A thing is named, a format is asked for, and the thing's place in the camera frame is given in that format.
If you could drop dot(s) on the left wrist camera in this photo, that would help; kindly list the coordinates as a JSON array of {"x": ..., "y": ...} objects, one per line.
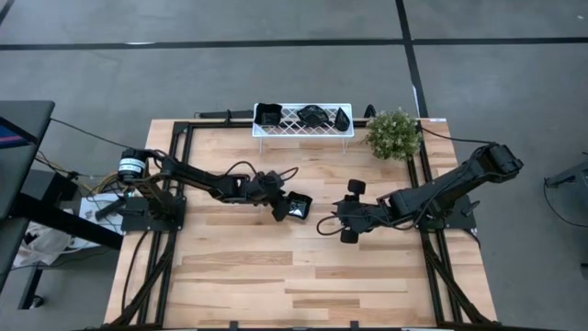
[{"x": 239, "y": 186}]

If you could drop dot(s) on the green potted plant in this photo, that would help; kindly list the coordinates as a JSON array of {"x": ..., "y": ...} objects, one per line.
[{"x": 392, "y": 135}]

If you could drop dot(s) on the black glossy square mini plate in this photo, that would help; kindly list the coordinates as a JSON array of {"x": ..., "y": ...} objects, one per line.
[
  {"x": 299, "y": 206},
  {"x": 268, "y": 114}
]

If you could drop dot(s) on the black side desk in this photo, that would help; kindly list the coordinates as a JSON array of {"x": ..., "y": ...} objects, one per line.
[{"x": 32, "y": 110}]

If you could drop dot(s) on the black pointed mount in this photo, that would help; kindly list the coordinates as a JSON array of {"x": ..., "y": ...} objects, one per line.
[{"x": 369, "y": 111}]

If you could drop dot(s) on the white paper sheet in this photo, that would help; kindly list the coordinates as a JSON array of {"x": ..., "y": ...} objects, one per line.
[{"x": 89, "y": 211}]

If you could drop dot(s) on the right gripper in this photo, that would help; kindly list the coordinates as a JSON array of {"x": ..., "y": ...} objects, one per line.
[{"x": 363, "y": 213}]

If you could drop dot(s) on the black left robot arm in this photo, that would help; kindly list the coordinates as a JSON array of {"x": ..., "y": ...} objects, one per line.
[{"x": 193, "y": 179}]

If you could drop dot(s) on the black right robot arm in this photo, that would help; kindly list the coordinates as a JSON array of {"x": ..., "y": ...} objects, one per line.
[{"x": 450, "y": 188}]

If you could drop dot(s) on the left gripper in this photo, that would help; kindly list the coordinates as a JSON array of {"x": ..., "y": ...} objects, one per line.
[{"x": 271, "y": 188}]

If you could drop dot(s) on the black rear crossbar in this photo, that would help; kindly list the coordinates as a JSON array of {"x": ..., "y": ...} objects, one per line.
[{"x": 216, "y": 114}]

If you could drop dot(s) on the white plastic bag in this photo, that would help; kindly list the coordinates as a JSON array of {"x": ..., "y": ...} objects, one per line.
[{"x": 46, "y": 246}]

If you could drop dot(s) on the black edge clamp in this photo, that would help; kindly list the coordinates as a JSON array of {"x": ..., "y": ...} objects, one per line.
[
  {"x": 234, "y": 326},
  {"x": 354, "y": 326}
]

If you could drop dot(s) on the blue screen laptop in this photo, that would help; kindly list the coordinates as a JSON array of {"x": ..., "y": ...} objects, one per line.
[{"x": 11, "y": 138}]

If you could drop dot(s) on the black glossy leaf mini plate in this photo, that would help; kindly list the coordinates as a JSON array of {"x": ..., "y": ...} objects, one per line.
[{"x": 312, "y": 116}]

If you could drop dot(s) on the black desk leg beam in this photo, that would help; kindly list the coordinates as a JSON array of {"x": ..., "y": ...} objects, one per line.
[{"x": 69, "y": 223}]

